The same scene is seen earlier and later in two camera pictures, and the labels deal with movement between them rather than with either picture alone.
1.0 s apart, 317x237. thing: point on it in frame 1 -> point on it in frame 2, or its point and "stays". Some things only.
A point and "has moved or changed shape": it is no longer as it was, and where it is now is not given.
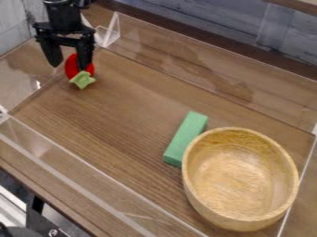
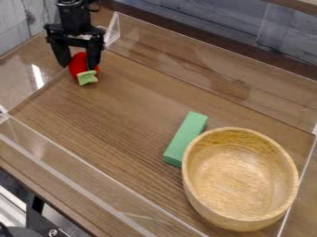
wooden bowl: (241, 179) stays
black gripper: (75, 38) -> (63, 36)
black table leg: (39, 205) stays
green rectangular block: (191, 128) stays
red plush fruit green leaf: (80, 78) has moved or changed shape
